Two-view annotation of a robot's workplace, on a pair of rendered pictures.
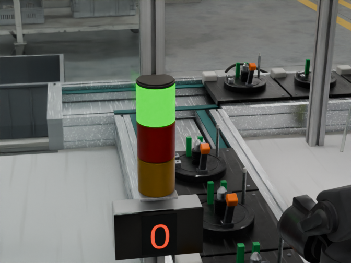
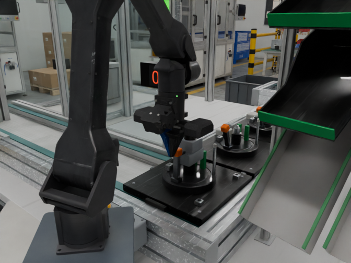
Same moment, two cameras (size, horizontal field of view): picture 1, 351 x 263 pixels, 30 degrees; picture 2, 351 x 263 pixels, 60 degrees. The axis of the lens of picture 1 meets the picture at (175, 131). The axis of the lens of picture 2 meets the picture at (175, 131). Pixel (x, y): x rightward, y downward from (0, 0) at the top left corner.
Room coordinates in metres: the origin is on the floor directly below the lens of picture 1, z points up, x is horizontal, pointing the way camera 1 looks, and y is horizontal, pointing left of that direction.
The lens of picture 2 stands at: (0.20, -0.68, 1.36)
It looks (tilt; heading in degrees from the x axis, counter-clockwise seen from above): 20 degrees down; 48
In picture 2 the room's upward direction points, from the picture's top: straight up
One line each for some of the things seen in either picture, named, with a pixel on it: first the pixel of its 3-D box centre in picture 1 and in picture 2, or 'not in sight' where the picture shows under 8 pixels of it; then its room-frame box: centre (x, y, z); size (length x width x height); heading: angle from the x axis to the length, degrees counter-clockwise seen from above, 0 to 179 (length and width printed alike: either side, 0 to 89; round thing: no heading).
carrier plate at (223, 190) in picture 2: not in sight; (188, 182); (0.70, -0.18, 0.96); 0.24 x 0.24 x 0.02; 10
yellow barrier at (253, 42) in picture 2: not in sight; (276, 48); (8.18, 3.98, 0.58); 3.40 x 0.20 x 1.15; 11
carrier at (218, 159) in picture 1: (197, 154); not in sight; (1.43, -0.05, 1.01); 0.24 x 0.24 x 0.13; 10
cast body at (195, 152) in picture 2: not in sight; (191, 146); (0.71, -0.18, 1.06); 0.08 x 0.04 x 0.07; 10
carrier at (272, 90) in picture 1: (245, 74); not in sight; (2.07, -0.23, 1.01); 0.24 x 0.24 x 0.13; 10
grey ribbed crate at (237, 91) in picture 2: not in sight; (266, 93); (2.61, 0.78, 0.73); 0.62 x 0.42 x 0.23; 100
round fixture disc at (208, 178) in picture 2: not in sight; (188, 176); (0.70, -0.18, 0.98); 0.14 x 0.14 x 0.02
